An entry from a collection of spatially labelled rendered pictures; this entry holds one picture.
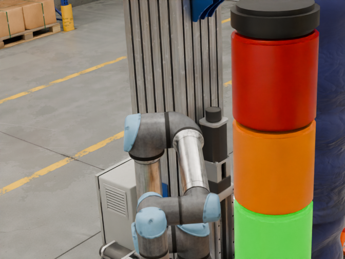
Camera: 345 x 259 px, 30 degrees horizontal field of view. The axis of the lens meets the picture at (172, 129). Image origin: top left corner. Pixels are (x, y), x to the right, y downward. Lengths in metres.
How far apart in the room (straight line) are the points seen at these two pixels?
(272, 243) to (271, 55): 0.12
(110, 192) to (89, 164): 3.00
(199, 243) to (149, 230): 0.66
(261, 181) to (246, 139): 0.03
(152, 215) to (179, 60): 0.75
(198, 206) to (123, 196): 0.92
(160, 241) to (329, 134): 0.49
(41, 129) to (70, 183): 1.28
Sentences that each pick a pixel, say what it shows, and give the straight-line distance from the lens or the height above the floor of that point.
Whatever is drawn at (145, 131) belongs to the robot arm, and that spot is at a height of 1.65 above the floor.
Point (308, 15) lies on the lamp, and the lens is 0.36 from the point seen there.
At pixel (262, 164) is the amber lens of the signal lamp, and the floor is 2.25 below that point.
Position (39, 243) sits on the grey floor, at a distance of 4.63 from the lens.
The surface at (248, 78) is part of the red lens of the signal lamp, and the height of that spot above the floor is 2.30.
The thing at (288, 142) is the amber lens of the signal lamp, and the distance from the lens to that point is 0.37.
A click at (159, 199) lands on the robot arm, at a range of 1.70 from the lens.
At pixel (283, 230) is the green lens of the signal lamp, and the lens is 0.40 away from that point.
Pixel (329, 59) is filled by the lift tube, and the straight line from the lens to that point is 1.42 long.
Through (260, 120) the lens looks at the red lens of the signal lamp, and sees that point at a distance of 0.37.
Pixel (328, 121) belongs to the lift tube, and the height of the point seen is 1.86.
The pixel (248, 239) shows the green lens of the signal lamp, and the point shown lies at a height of 2.20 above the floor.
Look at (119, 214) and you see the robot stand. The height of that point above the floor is 1.09.
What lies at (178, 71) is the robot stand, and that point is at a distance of 2.21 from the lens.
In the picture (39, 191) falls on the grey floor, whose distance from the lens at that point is 5.30.
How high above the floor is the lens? 2.42
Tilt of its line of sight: 23 degrees down
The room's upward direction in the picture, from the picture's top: 3 degrees counter-clockwise
